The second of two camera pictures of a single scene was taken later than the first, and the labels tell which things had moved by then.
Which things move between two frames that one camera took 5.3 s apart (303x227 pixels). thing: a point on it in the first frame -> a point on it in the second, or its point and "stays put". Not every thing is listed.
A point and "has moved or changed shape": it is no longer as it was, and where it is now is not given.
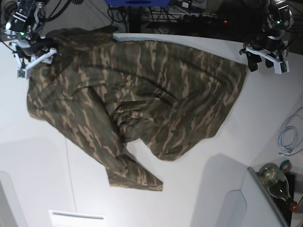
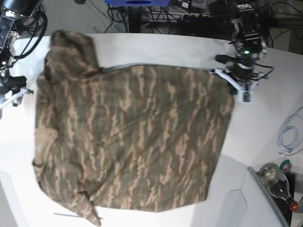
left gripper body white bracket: x=45 y=57 -> x=15 y=97
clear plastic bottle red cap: x=277 y=184 stays put
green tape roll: x=285 y=166 stays put
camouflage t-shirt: x=104 y=93 has moved or changed shape
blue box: x=138 y=3 stays put
